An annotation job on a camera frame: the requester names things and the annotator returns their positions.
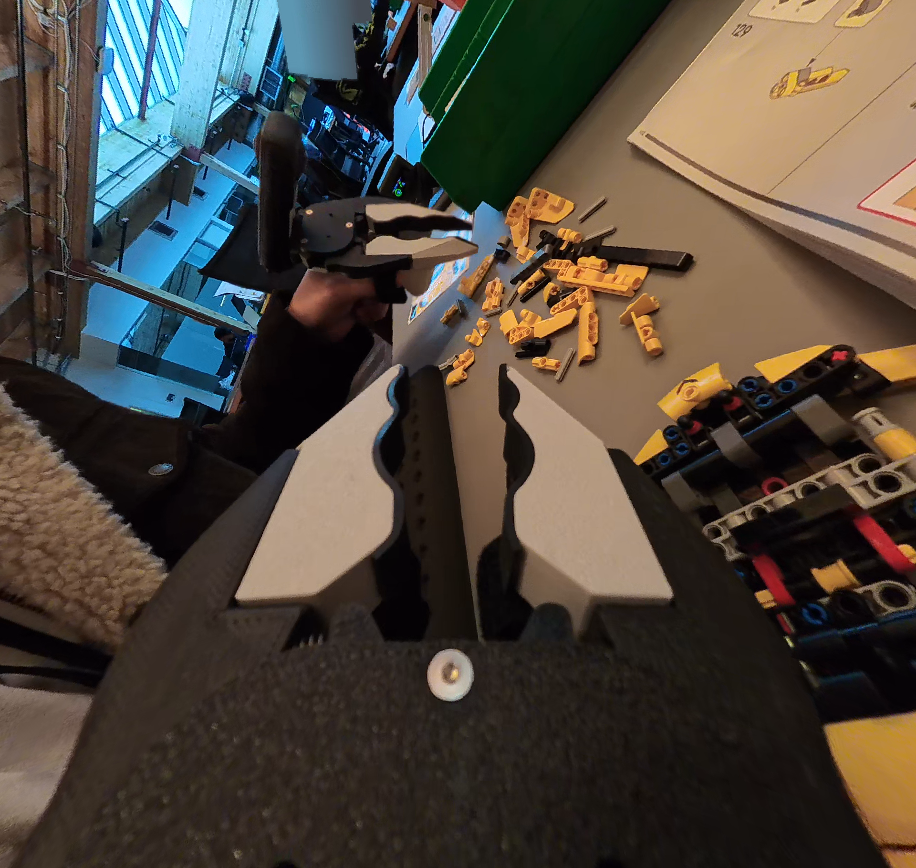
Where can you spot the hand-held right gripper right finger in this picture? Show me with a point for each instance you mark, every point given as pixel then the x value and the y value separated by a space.
pixel 587 525

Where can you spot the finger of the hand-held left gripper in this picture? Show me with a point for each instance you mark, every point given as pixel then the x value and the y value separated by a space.
pixel 422 220
pixel 437 260

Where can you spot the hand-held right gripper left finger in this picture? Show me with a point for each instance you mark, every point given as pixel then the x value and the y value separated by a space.
pixel 322 525

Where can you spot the pile of yellow brick pieces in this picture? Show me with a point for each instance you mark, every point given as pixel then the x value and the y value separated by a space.
pixel 566 296

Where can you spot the yellow brick car model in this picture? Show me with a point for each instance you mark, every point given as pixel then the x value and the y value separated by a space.
pixel 802 510

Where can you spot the person's left forearm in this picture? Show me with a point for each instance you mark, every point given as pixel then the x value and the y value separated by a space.
pixel 301 374

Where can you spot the person's left hand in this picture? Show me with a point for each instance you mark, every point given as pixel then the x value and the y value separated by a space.
pixel 341 303

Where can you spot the pale paper sheet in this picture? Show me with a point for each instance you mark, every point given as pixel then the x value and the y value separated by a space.
pixel 437 303

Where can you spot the black brick beam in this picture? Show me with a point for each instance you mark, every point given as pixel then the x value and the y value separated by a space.
pixel 644 257

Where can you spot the green plastic bin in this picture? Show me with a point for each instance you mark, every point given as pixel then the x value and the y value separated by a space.
pixel 558 52

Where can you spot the black fleece-lined jacket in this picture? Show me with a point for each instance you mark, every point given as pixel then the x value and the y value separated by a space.
pixel 100 525

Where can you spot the open instruction booklet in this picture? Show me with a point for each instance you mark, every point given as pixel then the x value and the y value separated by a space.
pixel 816 109

